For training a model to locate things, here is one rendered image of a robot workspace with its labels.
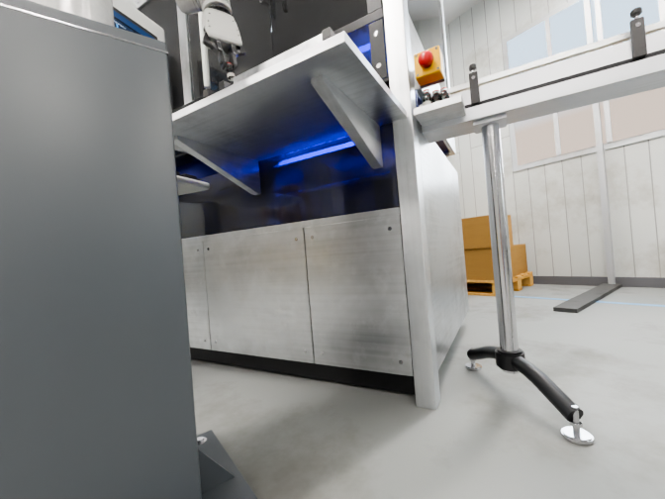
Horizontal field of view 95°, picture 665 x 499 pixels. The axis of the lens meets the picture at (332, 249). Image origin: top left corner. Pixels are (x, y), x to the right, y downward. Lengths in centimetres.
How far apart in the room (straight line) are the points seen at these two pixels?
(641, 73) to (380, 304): 87
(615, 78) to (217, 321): 152
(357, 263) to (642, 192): 280
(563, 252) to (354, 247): 278
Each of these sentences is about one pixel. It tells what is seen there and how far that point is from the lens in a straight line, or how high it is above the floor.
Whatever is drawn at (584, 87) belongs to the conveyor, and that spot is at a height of 85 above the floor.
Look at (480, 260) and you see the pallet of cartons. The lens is 293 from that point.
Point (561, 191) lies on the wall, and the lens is 358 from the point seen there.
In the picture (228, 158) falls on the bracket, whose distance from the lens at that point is 116.
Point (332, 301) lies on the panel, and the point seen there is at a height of 31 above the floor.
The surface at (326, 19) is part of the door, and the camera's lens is 129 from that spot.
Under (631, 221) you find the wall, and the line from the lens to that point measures 346.
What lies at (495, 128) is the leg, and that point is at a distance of 110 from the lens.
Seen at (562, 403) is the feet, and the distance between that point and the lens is 99.
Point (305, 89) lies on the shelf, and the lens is 79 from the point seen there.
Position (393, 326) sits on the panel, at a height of 24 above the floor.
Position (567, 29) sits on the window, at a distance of 393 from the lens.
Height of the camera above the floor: 48
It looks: level
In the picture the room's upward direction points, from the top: 5 degrees counter-clockwise
